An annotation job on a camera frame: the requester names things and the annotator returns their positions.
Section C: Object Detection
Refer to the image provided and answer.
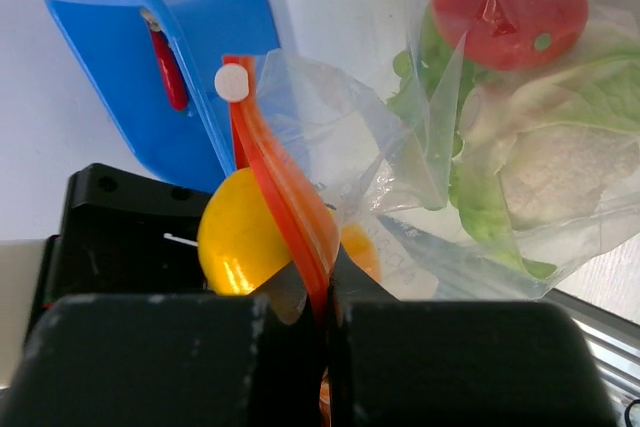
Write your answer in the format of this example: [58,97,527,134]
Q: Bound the aluminium mounting rail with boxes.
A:
[543,289,639,400]

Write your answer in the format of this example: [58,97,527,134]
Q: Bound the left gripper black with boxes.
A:
[26,163,213,333]

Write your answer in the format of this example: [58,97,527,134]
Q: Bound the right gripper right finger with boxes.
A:
[328,252,616,426]

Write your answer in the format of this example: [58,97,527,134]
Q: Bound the blue plastic tray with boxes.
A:
[44,0,280,193]

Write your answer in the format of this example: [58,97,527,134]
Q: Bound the white green toy cabbage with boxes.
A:
[371,6,639,282]

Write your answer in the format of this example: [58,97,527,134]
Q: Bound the clear zip top bag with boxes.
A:
[214,0,640,427]

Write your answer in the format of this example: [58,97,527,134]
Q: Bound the red toy chili pepper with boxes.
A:
[150,29,189,111]

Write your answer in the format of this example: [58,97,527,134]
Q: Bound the yellow toy mango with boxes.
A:
[196,167,384,297]

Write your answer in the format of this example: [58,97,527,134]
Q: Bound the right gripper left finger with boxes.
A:
[1,266,323,426]

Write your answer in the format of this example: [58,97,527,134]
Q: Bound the red orange toy mango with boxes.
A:
[431,0,589,71]

